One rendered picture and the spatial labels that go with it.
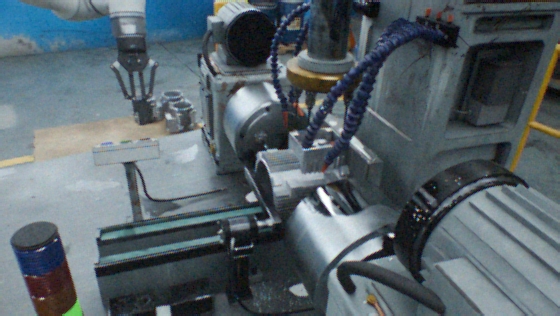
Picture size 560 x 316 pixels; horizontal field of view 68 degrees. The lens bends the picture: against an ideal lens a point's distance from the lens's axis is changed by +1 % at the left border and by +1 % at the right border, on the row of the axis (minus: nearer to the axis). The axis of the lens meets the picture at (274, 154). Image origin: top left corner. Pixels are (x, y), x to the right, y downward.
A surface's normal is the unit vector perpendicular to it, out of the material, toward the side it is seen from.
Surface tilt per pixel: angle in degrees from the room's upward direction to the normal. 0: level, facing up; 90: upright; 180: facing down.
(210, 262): 90
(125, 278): 90
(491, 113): 90
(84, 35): 90
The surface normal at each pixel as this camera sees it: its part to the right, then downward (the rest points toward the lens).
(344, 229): -0.41, -0.71
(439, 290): -0.95, 0.13
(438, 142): 0.32, 0.48
